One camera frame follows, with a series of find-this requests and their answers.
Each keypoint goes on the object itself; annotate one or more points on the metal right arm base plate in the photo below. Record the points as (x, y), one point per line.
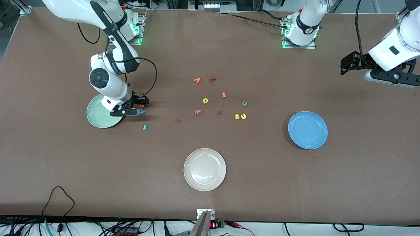
(143, 23)

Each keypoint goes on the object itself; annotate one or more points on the red alligator clip lead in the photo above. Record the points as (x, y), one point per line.
(236, 225)

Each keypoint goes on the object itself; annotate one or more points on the circuit board with red display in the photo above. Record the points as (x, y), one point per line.
(213, 225)

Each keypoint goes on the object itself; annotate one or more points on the white device with lights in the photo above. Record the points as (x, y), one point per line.
(213, 6)

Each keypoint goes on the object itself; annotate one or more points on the grey metal camera post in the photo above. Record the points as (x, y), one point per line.
(201, 226)

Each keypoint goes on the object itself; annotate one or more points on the light green plate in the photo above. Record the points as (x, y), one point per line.
(98, 119)

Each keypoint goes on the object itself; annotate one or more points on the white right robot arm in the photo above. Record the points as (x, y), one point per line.
(98, 78)

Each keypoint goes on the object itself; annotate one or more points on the blue plate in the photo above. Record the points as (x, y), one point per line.
(307, 130)

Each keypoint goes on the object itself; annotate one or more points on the white post mounting plate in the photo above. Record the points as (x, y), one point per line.
(212, 213)

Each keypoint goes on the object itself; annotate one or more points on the beige plate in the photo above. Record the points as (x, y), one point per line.
(204, 169)

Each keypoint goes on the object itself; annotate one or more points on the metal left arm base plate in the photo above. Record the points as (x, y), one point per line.
(300, 47)

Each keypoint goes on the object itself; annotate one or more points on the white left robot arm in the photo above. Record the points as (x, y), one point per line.
(305, 26)

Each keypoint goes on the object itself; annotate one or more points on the aluminium frame corner bracket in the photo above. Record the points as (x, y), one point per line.
(25, 9)
(401, 17)

